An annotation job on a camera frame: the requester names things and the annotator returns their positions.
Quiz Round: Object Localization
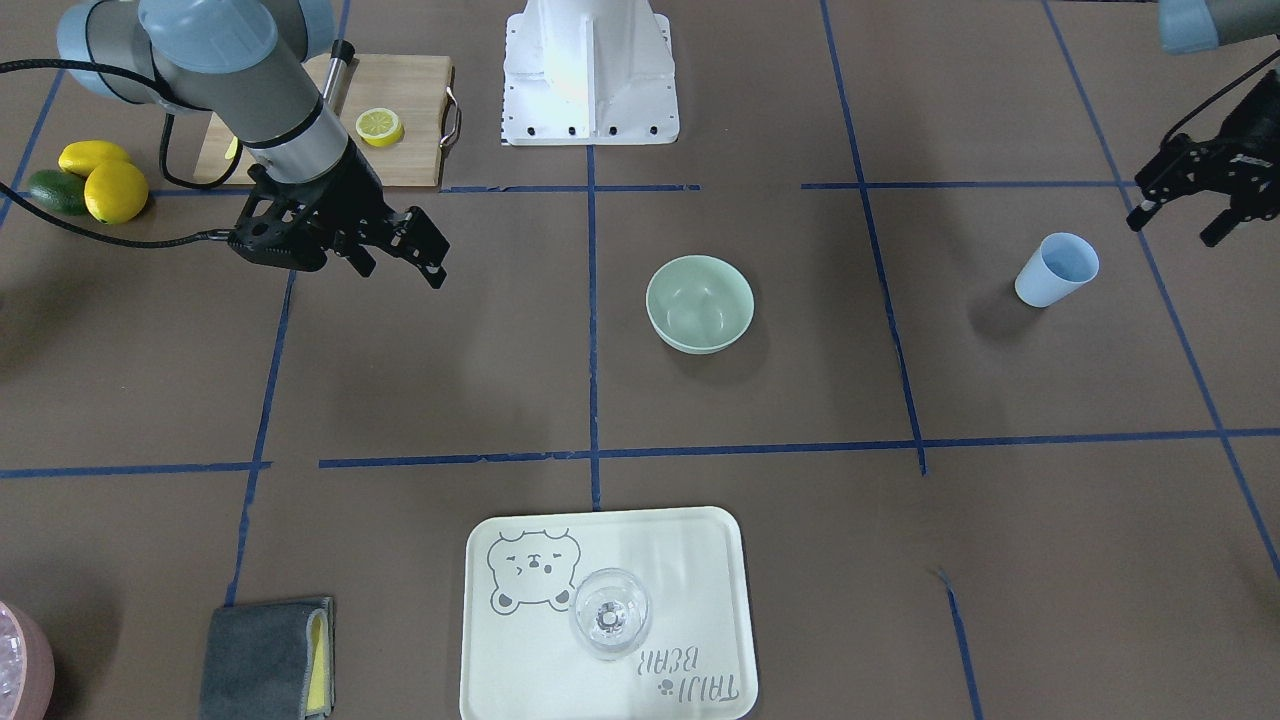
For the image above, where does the cream bear tray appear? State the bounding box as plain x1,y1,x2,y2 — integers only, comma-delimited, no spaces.
460,507,759,719

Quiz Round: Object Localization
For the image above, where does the yellow lemon upper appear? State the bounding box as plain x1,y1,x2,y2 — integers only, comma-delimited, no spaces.
84,161,150,225

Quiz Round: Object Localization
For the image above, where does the wooden cutting board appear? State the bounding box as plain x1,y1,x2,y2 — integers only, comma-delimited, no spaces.
192,54,463,190

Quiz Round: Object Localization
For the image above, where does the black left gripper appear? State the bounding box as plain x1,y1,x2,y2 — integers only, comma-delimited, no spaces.
1126,69,1279,249

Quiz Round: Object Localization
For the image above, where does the lemon half slice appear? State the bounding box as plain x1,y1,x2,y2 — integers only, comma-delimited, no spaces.
355,108,404,149

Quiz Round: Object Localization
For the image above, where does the green lime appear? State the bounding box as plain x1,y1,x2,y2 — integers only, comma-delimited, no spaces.
26,169,90,217

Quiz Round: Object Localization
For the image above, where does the light blue plastic cup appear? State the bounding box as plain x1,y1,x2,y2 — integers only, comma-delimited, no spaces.
1014,232,1100,309

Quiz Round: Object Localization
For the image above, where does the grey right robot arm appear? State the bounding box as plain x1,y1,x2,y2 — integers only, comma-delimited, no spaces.
56,1,449,288

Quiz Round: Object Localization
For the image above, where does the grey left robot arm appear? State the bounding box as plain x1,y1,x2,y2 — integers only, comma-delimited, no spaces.
1126,1,1279,247

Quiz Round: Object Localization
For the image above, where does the pink bowl with ice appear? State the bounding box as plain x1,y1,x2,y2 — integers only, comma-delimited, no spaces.
1,601,56,719

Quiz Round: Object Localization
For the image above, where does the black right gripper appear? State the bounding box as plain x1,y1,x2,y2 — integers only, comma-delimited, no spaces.
227,150,451,290

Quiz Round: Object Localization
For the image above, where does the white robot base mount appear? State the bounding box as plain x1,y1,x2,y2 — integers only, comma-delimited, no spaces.
500,1,681,147

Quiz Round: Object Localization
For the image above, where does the green bowl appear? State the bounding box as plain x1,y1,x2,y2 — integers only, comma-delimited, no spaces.
645,255,756,355

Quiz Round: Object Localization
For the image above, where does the clear wine glass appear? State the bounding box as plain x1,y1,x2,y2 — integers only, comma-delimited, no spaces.
571,568,653,662

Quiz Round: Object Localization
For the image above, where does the grey folded cloth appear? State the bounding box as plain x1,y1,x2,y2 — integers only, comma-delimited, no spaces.
198,596,335,719

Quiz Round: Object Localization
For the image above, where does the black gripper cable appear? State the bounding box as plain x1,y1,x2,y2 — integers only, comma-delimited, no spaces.
0,58,261,249

